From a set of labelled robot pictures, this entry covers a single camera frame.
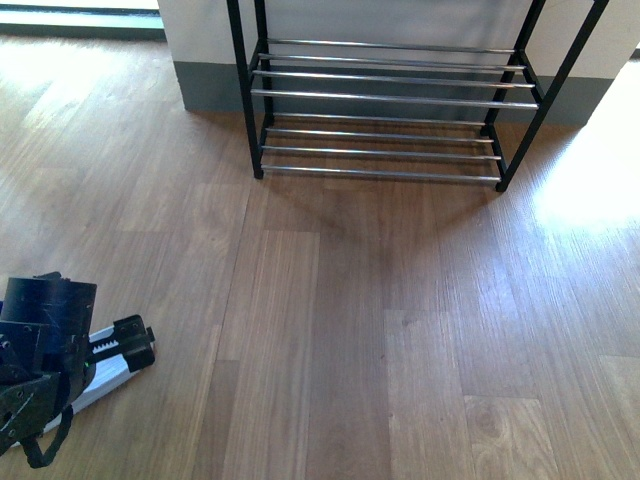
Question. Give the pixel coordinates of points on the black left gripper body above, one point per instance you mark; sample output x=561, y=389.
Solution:
x=45, y=323

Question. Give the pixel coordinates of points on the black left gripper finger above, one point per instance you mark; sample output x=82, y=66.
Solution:
x=128, y=337

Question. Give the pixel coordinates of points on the light blue slipper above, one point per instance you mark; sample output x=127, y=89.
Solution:
x=107, y=372

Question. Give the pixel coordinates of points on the black metal shoe rack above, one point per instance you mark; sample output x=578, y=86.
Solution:
x=432, y=91

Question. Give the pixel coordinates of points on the dark window frame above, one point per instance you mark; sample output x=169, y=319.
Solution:
x=113, y=20

